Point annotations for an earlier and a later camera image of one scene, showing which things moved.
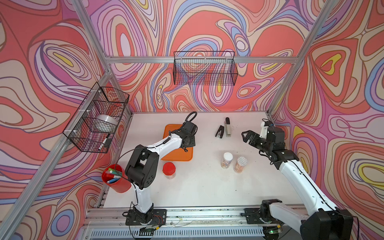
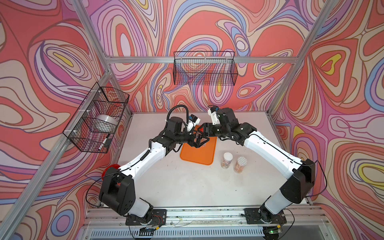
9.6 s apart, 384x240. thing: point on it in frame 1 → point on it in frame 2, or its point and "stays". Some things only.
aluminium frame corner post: [298, 59] stays
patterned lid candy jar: [242, 161] stays
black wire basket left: [93, 126] stays
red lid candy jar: [169, 170] → [199, 133]
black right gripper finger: [252, 138] → [204, 129]
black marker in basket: [104, 142] stays
